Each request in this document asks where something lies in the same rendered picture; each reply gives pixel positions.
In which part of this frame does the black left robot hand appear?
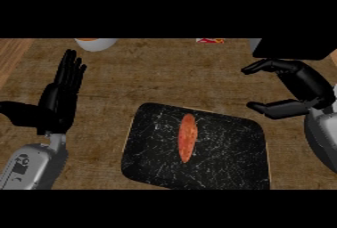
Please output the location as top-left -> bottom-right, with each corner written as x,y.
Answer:
0,48 -> 89,136

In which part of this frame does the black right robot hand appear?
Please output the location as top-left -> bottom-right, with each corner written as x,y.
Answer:
240,58 -> 337,120

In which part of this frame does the black pot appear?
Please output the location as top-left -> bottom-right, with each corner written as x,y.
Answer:
252,38 -> 337,61

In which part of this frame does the white pot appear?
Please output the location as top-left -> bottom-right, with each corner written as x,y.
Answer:
73,38 -> 120,53

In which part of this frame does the orange sweet potato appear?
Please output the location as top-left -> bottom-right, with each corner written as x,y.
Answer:
176,113 -> 198,164

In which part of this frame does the black marble tray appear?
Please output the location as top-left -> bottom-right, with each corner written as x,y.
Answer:
120,102 -> 272,191

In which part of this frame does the red and white package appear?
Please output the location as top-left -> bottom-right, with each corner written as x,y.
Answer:
195,38 -> 227,45

